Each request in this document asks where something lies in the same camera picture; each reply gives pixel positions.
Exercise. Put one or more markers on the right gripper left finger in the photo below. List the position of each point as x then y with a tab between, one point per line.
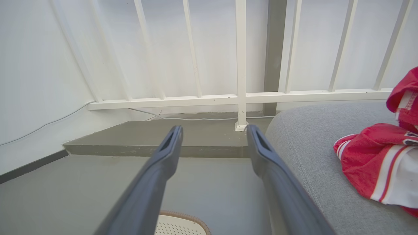
147	189

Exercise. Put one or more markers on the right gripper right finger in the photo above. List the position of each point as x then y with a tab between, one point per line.
284	192

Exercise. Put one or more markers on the red and white jersey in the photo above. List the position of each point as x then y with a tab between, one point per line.
365	156

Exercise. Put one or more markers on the white laundry basket brown rim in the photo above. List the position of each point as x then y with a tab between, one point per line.
176	227

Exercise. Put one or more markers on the white metal railing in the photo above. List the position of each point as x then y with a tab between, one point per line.
241	65

